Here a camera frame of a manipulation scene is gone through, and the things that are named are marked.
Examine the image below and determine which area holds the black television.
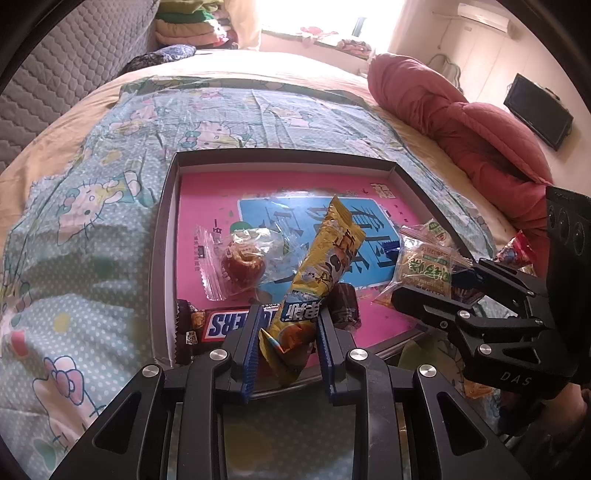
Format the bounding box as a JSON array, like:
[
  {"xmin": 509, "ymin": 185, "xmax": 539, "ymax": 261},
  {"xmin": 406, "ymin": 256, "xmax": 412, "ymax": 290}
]
[{"xmin": 503, "ymin": 74, "xmax": 574, "ymax": 151}]

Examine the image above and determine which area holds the pink quilt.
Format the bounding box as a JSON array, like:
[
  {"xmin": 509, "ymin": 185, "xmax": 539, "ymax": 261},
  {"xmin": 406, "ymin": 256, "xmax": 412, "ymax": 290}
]
[{"xmin": 367, "ymin": 53, "xmax": 555, "ymax": 273}]

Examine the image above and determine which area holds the yellow snack bar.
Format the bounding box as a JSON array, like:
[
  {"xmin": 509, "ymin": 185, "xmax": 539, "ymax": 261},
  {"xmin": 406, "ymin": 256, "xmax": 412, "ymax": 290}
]
[{"xmin": 259, "ymin": 195, "xmax": 368, "ymax": 388}]

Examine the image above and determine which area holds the red candy in clear wrapper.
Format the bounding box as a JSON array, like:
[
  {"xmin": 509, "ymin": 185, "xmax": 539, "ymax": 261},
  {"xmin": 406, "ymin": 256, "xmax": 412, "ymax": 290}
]
[{"xmin": 196, "ymin": 224, "xmax": 301, "ymax": 303}]

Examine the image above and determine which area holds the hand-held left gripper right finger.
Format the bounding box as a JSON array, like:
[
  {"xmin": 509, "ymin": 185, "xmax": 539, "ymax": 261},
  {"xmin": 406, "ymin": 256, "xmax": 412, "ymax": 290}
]
[{"xmin": 316, "ymin": 307, "xmax": 532, "ymax": 480}]

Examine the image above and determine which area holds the white wall cable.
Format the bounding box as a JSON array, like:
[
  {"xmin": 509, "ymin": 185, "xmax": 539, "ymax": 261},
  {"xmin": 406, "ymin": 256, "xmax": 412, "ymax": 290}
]
[{"xmin": 427, "ymin": 53, "xmax": 465, "ymax": 90}]

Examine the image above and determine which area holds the beige bed sheet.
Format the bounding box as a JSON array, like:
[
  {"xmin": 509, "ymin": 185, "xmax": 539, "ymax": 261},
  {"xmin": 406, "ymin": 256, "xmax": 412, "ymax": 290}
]
[{"xmin": 0, "ymin": 46, "xmax": 518, "ymax": 241}]

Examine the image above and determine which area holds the stack of folded bedding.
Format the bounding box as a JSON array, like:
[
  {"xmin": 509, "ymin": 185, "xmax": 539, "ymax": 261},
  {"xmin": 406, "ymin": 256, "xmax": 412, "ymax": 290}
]
[{"xmin": 154, "ymin": 0, "xmax": 241, "ymax": 49}]

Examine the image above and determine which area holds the grey quilted headboard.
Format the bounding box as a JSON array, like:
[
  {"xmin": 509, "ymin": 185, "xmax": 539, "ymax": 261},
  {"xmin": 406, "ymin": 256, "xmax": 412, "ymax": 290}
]
[{"xmin": 0, "ymin": 0, "xmax": 160, "ymax": 176}]

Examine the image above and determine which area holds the person's right hand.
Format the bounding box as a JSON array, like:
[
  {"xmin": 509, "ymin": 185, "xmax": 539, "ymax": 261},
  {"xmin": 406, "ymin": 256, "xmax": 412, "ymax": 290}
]
[{"xmin": 536, "ymin": 383, "xmax": 591, "ymax": 444}]

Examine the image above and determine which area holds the orange snack packet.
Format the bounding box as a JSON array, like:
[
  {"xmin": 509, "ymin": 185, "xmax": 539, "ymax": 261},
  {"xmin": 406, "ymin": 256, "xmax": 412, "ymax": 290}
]
[{"xmin": 462, "ymin": 378, "xmax": 502, "ymax": 400}]

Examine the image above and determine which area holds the white air conditioner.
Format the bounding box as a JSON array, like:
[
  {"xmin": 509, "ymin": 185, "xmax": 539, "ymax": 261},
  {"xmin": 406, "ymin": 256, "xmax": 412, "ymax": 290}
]
[{"xmin": 457, "ymin": 0, "xmax": 511, "ymax": 33}]

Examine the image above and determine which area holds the red toy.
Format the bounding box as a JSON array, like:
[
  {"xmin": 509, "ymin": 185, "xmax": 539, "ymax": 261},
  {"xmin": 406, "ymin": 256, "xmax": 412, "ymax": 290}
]
[{"xmin": 300, "ymin": 25, "xmax": 340, "ymax": 40}]

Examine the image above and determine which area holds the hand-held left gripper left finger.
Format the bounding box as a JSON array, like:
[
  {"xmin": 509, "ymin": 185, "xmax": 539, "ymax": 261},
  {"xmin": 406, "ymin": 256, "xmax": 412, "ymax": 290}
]
[{"xmin": 48, "ymin": 316, "xmax": 266, "ymax": 480}]

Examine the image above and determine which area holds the beige curtain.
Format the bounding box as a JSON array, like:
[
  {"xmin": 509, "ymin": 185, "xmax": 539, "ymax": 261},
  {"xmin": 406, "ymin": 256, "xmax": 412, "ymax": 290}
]
[{"xmin": 233, "ymin": 0, "xmax": 266, "ymax": 49}]

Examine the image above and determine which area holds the dark brown candy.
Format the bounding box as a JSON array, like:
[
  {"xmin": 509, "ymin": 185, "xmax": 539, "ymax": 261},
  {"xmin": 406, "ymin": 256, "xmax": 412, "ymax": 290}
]
[{"xmin": 330, "ymin": 282, "xmax": 361, "ymax": 330}]

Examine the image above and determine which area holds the pink book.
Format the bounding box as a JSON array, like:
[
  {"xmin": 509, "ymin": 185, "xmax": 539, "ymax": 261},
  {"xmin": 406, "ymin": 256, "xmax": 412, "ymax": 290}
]
[{"xmin": 173, "ymin": 172, "xmax": 432, "ymax": 393}]

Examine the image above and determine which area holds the small brown candy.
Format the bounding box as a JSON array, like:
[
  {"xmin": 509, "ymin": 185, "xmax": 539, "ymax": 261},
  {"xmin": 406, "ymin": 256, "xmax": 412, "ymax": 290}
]
[{"xmin": 174, "ymin": 299, "xmax": 206, "ymax": 365}]

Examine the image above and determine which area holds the grey cardboard box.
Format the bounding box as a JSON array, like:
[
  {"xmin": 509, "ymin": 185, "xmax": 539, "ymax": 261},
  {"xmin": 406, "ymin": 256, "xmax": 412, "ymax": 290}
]
[{"xmin": 148, "ymin": 148, "xmax": 476, "ymax": 400}]

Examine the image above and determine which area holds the brown chocolate bar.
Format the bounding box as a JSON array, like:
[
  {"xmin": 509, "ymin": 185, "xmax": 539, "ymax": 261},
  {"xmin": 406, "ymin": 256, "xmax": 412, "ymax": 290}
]
[{"xmin": 191, "ymin": 305, "xmax": 289, "ymax": 356}]

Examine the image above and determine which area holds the red snack packet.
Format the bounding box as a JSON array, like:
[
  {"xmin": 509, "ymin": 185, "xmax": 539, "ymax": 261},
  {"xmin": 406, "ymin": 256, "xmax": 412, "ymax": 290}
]
[{"xmin": 496, "ymin": 230, "xmax": 539, "ymax": 278}]

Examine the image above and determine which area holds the printed blanket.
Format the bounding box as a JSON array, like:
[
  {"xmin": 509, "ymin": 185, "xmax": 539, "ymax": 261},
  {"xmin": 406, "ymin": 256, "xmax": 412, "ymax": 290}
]
[{"xmin": 0, "ymin": 74, "xmax": 504, "ymax": 480}]

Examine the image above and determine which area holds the orange green cracker packet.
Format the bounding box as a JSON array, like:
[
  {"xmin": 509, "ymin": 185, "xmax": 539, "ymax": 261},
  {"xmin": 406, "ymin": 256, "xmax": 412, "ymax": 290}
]
[
  {"xmin": 372, "ymin": 240, "xmax": 474, "ymax": 310},
  {"xmin": 399, "ymin": 220, "xmax": 455, "ymax": 250}
]

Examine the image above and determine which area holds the dark patterned cloth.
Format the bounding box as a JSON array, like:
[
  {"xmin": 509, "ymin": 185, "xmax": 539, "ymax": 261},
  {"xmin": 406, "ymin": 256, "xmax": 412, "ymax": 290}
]
[{"xmin": 122, "ymin": 44, "xmax": 197, "ymax": 72}]

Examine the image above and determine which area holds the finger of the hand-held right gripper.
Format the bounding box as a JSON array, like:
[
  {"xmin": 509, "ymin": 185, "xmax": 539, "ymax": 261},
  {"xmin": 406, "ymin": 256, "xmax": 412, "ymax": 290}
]
[
  {"xmin": 392, "ymin": 284, "xmax": 549, "ymax": 365},
  {"xmin": 451, "ymin": 257, "xmax": 549, "ymax": 320}
]

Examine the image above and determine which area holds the patterned cloth bundle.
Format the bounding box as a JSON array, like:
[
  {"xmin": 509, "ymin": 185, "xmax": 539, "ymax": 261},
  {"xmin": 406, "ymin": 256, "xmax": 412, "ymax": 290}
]
[{"xmin": 337, "ymin": 39, "xmax": 372, "ymax": 58}]

